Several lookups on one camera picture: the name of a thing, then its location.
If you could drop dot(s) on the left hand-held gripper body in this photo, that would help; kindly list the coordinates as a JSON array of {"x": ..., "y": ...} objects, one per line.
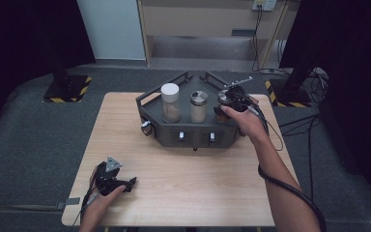
[{"x": 108, "y": 179}]

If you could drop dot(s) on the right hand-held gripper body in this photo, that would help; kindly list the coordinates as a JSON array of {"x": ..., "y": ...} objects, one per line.
[{"x": 240, "y": 101}]

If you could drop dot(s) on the silver-lid jar pale powder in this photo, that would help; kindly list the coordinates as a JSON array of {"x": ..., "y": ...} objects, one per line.
[{"x": 198, "y": 111}]

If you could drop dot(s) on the dark grey corner rack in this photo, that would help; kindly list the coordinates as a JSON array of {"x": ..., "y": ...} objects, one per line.
[{"x": 180, "y": 132}]

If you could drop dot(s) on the white-lid glass jar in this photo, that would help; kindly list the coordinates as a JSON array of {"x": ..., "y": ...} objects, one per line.
[{"x": 170, "y": 93}]

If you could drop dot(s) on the person's right hand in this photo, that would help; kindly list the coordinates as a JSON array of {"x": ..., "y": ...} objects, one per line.
[{"x": 249, "y": 125}]

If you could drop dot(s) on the person's left hand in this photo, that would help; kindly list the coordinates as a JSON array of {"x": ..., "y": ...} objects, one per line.
[{"x": 98, "y": 206}]

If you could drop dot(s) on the grey tape piece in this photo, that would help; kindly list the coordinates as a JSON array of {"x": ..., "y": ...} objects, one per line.
[{"x": 68, "y": 203}]

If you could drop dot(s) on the black stand with striped base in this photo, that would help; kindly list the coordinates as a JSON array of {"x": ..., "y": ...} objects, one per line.
[
  {"x": 291, "y": 93},
  {"x": 66, "y": 90}
]

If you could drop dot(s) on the wooden shelf unit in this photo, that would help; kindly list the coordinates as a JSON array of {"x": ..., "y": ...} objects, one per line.
[{"x": 199, "y": 19}]

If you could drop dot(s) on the black curtain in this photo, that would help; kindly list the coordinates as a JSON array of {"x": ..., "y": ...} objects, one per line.
[
  {"x": 357, "y": 64},
  {"x": 19, "y": 48}
]

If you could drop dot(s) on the white panel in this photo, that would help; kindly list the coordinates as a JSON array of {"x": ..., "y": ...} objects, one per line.
[{"x": 112, "y": 29}]

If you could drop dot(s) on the white wall socket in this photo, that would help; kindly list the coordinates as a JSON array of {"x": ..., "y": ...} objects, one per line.
[{"x": 264, "y": 4}]

